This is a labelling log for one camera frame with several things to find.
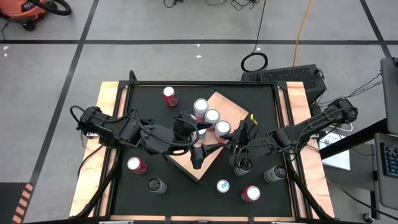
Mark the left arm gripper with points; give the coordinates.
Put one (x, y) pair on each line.
(182, 133)

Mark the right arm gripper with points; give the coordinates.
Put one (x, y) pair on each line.
(248, 143)

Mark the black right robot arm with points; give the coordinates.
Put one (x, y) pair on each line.
(311, 124)

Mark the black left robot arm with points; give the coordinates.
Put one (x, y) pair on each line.
(115, 127)

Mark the silver can black top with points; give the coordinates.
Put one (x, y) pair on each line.
(275, 173)
(157, 185)
(243, 169)

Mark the red soda can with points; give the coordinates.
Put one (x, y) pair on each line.
(250, 193)
(170, 96)
(136, 165)

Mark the wooden side board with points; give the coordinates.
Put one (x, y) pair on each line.
(314, 180)
(90, 180)

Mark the white paper sheet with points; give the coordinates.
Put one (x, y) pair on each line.
(339, 160)

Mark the black desk beam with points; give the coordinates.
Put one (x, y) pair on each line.
(351, 140)

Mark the grey laptop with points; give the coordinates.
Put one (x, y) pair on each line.
(381, 186)

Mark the black caster wheel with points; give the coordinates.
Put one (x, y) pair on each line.
(367, 217)

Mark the grey monitor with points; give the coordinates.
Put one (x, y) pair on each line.
(390, 93)

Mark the black mat orange stripes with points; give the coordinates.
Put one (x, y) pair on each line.
(9, 202)

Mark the orange shop vacuum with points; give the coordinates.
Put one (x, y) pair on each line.
(18, 11)

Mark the black table frame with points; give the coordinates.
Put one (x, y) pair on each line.
(236, 83)

